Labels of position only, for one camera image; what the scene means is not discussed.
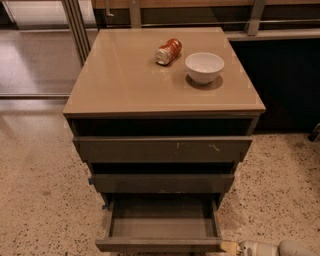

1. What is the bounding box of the white ceramic bowl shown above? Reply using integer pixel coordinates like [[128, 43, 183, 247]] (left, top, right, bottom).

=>
[[185, 52, 224, 84]]

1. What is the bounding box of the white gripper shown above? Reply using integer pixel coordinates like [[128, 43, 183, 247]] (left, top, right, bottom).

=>
[[220, 240, 279, 256]]

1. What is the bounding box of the dark object at right edge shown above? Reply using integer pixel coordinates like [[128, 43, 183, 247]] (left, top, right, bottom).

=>
[[308, 123, 320, 142]]

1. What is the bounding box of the orange soda can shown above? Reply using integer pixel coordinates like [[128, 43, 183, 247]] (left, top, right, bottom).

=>
[[155, 38, 182, 65]]

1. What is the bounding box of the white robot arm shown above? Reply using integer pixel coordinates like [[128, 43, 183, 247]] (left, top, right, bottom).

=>
[[220, 240, 318, 256]]

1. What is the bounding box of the grey drawer cabinet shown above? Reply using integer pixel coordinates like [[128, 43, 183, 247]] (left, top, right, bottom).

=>
[[62, 26, 267, 208]]

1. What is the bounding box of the metal railing frame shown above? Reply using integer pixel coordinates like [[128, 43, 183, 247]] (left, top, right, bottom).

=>
[[58, 0, 320, 63]]

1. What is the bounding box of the grey drawer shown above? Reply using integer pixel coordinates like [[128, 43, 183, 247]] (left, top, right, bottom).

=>
[[73, 136, 252, 163], [89, 174, 234, 193], [96, 194, 222, 253]]

